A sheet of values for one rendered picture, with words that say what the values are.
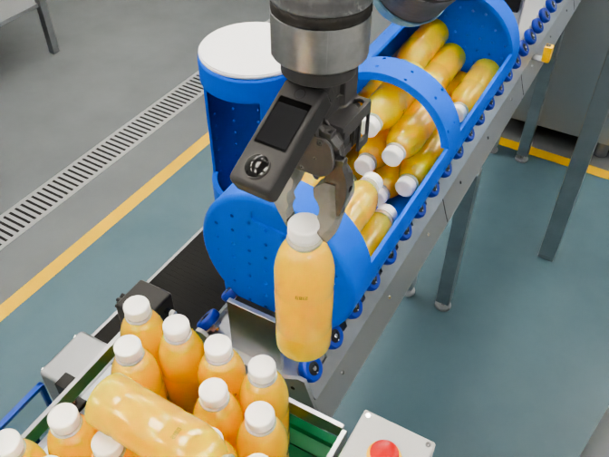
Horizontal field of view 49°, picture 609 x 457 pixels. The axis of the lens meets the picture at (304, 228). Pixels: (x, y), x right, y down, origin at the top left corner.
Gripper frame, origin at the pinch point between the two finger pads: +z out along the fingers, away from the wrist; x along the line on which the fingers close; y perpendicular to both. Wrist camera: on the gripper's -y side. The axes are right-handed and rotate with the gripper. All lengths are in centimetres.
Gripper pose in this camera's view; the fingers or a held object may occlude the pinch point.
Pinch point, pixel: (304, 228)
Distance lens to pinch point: 74.5
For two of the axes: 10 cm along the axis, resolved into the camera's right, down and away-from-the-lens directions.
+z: -0.1, 7.4, 6.8
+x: -8.6, -3.5, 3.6
